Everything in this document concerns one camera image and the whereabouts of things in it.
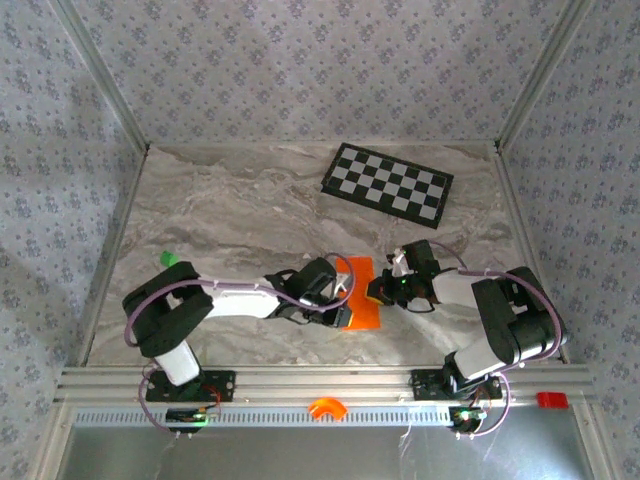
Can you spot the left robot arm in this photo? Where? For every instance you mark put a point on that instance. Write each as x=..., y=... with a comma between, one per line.
x=240, y=302

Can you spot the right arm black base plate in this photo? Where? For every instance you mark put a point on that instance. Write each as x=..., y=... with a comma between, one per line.
x=425, y=385

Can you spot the grey metal sheet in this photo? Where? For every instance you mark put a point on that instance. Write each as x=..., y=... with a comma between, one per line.
x=300, y=455

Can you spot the aluminium mounting rail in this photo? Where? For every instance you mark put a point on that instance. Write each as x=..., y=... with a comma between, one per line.
x=320, y=382

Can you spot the red plastic block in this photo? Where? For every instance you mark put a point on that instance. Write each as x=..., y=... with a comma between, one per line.
x=552, y=400

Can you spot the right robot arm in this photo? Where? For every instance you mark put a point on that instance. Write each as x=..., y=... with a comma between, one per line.
x=450, y=287

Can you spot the small green block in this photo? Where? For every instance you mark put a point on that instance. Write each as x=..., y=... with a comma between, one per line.
x=169, y=259

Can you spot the aluminium side rail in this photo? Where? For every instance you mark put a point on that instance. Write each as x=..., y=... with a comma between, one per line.
x=112, y=260
x=525, y=240

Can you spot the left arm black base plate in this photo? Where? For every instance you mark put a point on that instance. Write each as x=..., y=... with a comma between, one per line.
x=225, y=385

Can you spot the orange plastic arc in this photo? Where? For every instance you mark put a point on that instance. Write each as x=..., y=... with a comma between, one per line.
x=327, y=406

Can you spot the black white checkerboard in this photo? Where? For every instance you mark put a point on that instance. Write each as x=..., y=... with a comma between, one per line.
x=387, y=185

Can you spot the aluminium frame post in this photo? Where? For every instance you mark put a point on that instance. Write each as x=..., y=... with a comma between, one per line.
x=105, y=80
x=542, y=75

